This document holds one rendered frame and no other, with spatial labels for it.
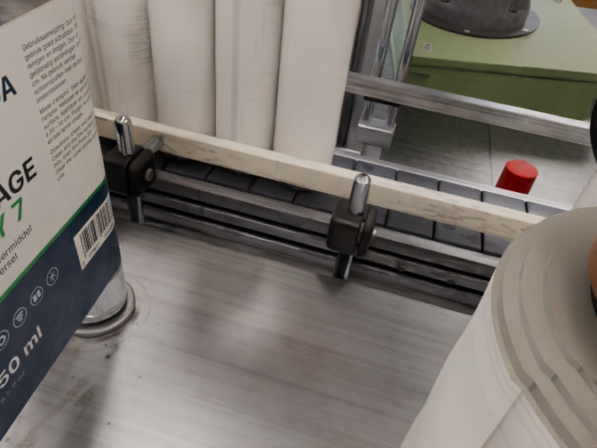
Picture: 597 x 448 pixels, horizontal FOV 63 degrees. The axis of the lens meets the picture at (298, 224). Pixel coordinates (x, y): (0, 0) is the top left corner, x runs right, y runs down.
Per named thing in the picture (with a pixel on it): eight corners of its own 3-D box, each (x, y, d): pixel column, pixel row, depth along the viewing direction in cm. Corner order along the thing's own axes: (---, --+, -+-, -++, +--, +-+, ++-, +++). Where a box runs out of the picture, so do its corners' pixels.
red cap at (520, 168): (489, 182, 54) (500, 157, 52) (518, 183, 55) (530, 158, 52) (502, 202, 52) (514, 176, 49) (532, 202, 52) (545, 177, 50)
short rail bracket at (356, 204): (313, 306, 38) (336, 182, 31) (322, 279, 41) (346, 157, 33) (353, 316, 38) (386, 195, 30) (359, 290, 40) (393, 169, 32)
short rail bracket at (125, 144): (115, 249, 41) (90, 121, 33) (152, 204, 45) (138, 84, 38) (150, 259, 40) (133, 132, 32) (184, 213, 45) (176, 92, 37)
